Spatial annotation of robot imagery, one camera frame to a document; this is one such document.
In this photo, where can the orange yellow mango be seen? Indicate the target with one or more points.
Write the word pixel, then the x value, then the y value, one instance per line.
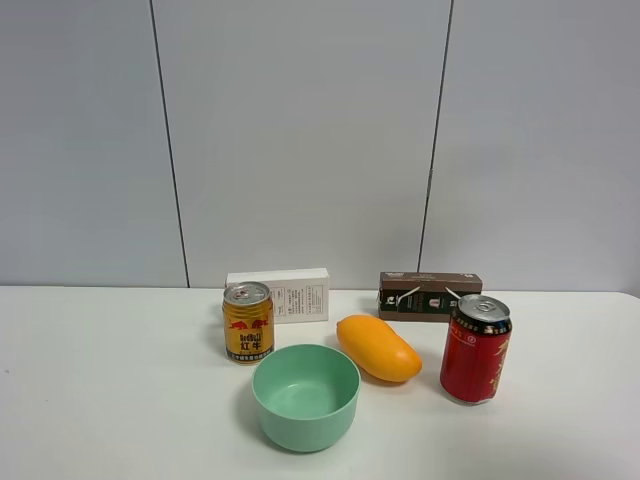
pixel 375 347

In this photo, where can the white cardboard box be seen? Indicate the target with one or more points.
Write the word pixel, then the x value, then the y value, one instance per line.
pixel 299 295

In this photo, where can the gold Red Bull can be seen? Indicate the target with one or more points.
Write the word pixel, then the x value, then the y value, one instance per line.
pixel 249 322

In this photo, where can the brown coffee capsule box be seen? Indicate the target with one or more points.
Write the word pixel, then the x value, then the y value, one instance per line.
pixel 423 297

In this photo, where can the green plastic bowl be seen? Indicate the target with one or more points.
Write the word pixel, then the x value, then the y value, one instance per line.
pixel 306 396

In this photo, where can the red herbal tea can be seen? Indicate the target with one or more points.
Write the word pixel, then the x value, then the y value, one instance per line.
pixel 477 341

